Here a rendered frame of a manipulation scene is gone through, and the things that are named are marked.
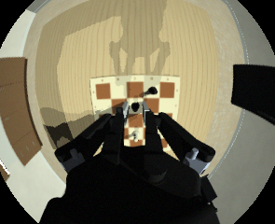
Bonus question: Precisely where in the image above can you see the brown and cream chessboard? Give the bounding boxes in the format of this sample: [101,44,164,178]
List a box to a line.
[90,76,180,147]

